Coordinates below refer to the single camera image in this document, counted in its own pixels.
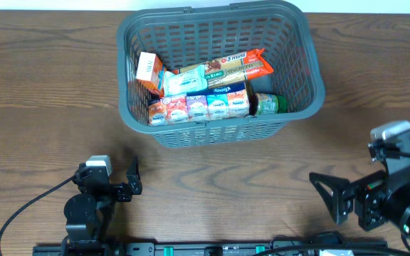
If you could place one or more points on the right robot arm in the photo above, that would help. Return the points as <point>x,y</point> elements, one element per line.
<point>378,198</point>

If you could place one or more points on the teal wet wipes packet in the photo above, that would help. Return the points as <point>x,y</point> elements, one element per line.
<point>190,81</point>

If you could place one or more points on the green lid glass jar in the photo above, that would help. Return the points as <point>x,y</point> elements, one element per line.
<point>262,103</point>

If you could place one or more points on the orange San Remo spaghetti pack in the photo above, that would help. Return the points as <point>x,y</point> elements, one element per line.
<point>234,68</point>

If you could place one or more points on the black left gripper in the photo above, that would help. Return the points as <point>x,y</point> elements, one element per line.
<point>133,177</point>

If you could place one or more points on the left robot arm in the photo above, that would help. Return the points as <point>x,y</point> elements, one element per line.
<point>89,213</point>

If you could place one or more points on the Kleenex tissue multipack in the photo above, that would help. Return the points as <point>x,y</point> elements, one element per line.
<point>225,102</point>

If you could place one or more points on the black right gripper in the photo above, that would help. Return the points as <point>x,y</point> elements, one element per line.
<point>347,200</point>

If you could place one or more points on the orange and white carton box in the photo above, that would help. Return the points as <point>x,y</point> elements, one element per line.
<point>150,73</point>

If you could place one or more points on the grey plastic shopping basket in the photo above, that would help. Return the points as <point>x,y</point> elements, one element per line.
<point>185,36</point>

